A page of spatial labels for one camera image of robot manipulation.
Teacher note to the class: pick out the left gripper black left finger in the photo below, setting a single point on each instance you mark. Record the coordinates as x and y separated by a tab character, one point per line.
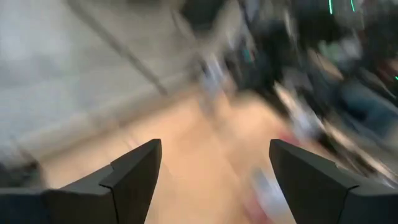
109	199

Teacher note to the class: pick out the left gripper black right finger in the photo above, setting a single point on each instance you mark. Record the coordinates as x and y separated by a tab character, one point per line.
320	199

